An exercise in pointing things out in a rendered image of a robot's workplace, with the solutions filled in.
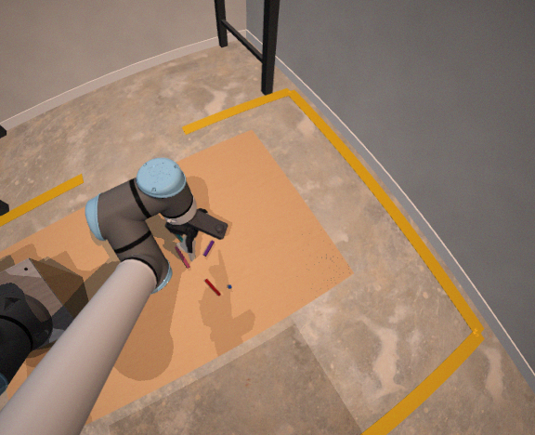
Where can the purple rod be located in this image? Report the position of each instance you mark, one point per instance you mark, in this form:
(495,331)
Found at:
(208,248)

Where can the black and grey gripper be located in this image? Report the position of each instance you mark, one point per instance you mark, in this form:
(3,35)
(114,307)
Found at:
(190,233)

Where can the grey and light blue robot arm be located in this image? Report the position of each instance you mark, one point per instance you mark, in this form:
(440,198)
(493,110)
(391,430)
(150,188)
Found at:
(59,394)

